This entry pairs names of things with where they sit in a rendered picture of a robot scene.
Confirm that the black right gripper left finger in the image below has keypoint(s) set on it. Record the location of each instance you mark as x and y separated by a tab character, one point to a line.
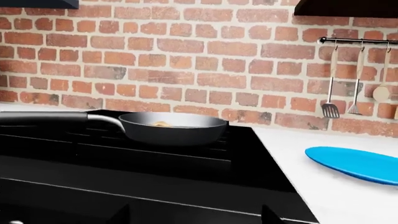
122	217

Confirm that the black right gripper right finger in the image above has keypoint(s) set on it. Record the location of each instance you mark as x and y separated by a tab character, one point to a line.
269	218

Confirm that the black stove cooktop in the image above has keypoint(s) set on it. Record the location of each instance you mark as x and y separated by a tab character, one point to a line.
186	177

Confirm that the dark grey frying pan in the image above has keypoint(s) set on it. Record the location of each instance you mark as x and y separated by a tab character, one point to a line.
174	136

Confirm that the golden brown croissant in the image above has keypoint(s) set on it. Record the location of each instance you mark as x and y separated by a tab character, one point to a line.
161	123

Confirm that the silver stove knob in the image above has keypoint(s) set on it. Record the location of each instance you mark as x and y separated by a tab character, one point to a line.
15	222

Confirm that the blue plate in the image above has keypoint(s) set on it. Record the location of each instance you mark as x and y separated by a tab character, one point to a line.
357	163

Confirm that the wooden spoon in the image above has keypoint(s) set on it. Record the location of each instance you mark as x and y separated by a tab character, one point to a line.
381	93

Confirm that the dark range hood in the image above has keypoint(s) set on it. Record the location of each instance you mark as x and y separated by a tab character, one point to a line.
37	3

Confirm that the black wall utensil rail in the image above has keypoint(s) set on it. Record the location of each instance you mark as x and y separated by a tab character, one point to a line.
357	40

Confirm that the dark wall cabinet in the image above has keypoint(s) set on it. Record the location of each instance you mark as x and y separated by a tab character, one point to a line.
345	8

